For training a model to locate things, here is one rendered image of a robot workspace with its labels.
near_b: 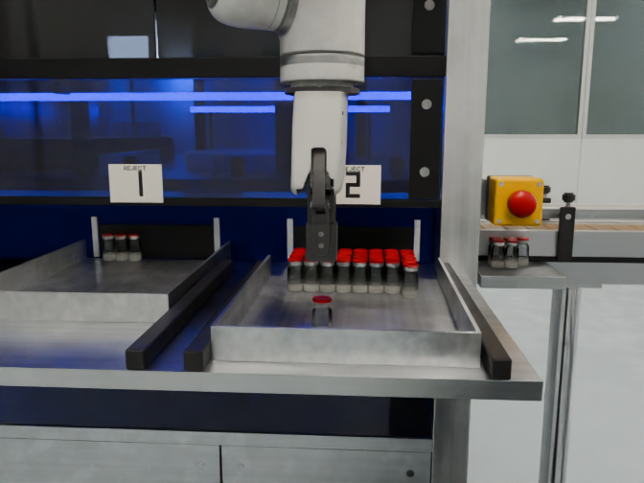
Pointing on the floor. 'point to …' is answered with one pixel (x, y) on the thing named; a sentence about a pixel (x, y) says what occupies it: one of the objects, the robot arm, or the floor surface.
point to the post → (460, 201)
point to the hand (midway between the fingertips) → (322, 241)
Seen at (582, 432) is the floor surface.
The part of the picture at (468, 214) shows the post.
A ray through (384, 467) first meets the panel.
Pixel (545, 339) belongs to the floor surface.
